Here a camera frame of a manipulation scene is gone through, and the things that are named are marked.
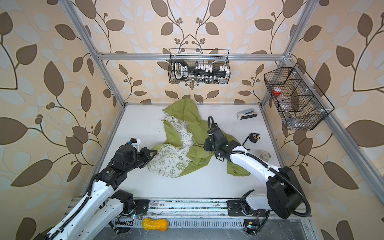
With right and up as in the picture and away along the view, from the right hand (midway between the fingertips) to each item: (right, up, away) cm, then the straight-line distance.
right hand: (207, 144), depth 85 cm
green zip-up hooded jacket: (-14, -7, +8) cm, 18 cm away
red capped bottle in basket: (+38, +30, -5) cm, 48 cm away
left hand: (-26, -2, -8) cm, 28 cm away
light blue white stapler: (+31, +18, +24) cm, 43 cm away
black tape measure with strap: (+31, +2, +13) cm, 34 cm away
